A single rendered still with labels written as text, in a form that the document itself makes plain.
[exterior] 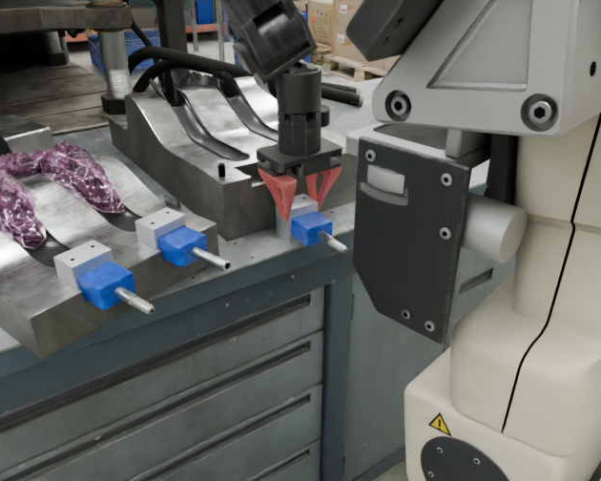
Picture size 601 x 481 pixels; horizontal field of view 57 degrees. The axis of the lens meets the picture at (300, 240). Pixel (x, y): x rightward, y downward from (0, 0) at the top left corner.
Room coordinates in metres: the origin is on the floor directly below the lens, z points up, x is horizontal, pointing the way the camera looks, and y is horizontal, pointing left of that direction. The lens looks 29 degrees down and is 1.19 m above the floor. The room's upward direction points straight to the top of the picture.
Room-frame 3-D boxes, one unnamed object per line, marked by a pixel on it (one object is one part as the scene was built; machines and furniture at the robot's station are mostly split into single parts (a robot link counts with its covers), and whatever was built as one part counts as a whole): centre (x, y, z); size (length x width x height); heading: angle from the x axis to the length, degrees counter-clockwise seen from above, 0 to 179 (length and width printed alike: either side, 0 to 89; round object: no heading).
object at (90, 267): (0.50, 0.20, 0.86); 0.13 x 0.05 x 0.05; 52
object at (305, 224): (0.68, -0.02, 0.83); 0.13 x 0.05 x 0.05; 34
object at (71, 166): (0.71, 0.38, 0.90); 0.26 x 0.18 x 0.08; 52
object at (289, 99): (0.72, 0.00, 1.02); 0.07 x 0.06 x 0.07; 23
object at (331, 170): (0.72, -0.01, 0.88); 0.07 x 0.07 x 0.09; 35
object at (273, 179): (0.70, 0.01, 0.88); 0.07 x 0.07 x 0.09; 35
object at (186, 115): (0.96, 0.14, 0.92); 0.35 x 0.16 x 0.09; 35
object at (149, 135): (0.98, 0.14, 0.87); 0.50 x 0.26 x 0.14; 35
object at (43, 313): (0.70, 0.39, 0.86); 0.50 x 0.26 x 0.11; 52
